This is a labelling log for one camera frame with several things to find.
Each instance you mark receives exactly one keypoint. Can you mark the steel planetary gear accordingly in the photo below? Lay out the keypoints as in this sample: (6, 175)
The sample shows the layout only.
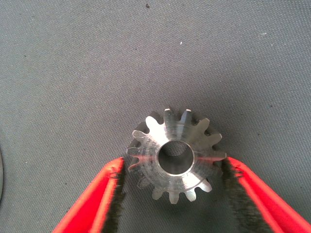
(150, 145)

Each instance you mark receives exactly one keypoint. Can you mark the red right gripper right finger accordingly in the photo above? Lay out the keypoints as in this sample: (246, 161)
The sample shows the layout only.
(264, 206)

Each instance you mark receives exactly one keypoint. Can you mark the round metal carrier plate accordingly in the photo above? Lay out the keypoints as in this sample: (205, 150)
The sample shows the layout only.
(1, 174)

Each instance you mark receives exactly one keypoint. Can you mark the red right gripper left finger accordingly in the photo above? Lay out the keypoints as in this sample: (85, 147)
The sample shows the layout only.
(92, 201)

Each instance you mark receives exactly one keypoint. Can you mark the dark grey table cloth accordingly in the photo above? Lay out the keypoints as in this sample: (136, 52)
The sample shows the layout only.
(145, 60)

